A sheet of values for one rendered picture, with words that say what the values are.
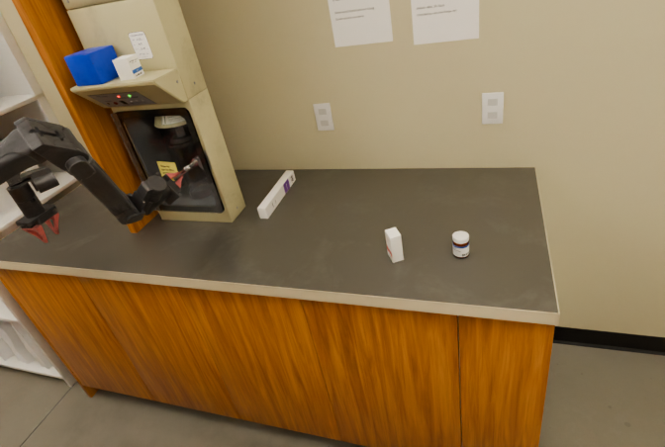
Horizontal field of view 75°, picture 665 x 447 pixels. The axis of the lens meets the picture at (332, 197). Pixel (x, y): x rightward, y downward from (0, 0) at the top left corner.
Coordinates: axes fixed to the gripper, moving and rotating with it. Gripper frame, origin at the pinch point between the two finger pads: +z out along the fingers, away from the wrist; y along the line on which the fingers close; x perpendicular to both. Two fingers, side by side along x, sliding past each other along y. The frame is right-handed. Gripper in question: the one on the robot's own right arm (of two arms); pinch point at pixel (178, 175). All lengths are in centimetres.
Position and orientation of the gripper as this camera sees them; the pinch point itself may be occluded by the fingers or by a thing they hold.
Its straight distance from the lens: 154.9
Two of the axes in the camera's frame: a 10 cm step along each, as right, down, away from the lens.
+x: -7.2, 4.4, 5.3
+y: -6.3, -7.3, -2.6
